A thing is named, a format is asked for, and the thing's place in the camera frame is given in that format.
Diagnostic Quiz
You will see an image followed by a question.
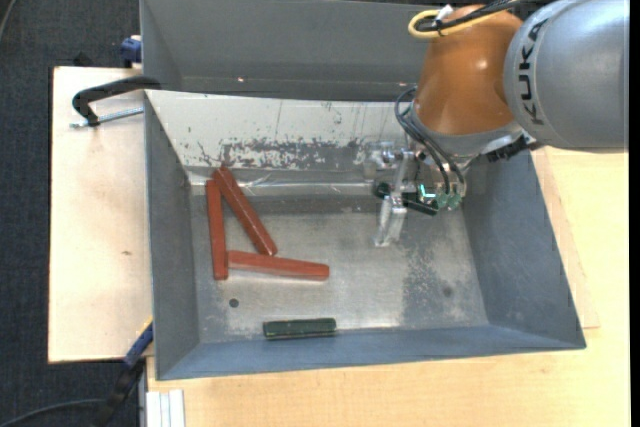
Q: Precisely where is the pale wood flat board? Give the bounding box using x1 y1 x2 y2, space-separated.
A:
47 65 156 365

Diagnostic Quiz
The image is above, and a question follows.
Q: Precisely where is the grey metal bin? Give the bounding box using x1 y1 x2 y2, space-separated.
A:
138 0 587 382

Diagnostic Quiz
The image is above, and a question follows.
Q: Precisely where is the red-brown flat block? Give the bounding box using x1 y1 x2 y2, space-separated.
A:
213 165 280 258
205 179 231 282
227 250 331 283

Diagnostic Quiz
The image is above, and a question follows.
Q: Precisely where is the dark green flat block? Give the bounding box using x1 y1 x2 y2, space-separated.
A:
262 317 338 342

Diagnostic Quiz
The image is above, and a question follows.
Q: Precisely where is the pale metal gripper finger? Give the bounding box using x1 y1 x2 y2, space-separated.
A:
388 205 408 244
374 194 395 248

